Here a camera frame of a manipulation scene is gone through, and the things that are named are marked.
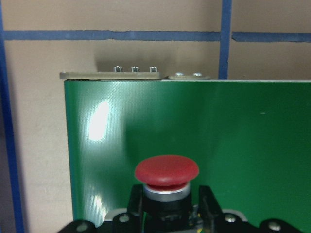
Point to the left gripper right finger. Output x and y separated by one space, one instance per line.
209 208

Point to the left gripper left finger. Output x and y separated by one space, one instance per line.
135 203

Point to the red mushroom push button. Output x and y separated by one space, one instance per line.
166 187

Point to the green conveyor belt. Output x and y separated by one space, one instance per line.
250 138

